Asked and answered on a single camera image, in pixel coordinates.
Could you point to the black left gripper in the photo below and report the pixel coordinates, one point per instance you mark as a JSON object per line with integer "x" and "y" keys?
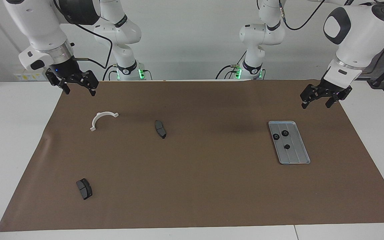
{"x": 325, "y": 90}

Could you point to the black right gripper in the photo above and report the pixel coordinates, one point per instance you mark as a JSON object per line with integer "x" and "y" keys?
{"x": 68, "y": 71}

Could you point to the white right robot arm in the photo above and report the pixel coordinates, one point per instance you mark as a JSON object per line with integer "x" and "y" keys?
{"x": 38, "y": 20}

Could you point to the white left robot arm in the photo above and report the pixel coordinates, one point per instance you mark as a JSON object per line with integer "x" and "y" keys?
{"x": 358, "y": 33}

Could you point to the silver metal tray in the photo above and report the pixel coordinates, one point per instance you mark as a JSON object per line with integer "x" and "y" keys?
{"x": 295, "y": 155}

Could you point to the dark grey brake pad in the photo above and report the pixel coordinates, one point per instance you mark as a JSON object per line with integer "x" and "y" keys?
{"x": 84, "y": 189}
{"x": 160, "y": 129}

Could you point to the brown paper table mat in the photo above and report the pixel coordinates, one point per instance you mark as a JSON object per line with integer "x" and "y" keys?
{"x": 195, "y": 180}

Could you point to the white curved plastic bracket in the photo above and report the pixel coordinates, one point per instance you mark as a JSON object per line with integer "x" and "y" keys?
{"x": 104, "y": 114}

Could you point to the white wall socket box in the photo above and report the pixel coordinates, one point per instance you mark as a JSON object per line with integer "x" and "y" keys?
{"x": 28, "y": 77}

